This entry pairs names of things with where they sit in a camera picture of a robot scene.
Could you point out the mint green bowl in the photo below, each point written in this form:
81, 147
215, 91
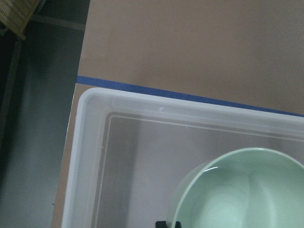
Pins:
246, 188

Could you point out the brown paper table cover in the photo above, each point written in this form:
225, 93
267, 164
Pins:
246, 52

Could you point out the translucent plastic storage box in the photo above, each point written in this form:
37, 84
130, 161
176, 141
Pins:
131, 151

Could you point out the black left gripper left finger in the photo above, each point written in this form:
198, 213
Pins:
160, 224

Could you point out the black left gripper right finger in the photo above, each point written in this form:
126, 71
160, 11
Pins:
177, 224

